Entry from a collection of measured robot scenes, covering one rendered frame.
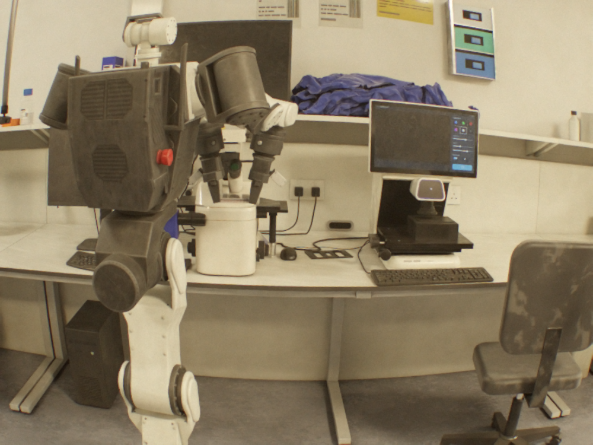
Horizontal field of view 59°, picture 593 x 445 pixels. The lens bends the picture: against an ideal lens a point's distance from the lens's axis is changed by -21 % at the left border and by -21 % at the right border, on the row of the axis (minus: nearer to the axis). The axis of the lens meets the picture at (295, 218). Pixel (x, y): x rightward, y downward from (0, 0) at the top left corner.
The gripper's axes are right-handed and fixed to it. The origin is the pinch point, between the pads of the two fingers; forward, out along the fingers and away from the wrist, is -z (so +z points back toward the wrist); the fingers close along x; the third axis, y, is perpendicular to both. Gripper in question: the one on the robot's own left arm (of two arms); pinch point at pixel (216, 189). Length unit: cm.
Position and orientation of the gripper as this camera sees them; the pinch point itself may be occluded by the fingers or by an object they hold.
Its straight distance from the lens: 181.7
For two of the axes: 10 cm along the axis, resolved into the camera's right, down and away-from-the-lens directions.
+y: -9.8, 1.8, 0.0
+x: -0.3, -1.8, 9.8
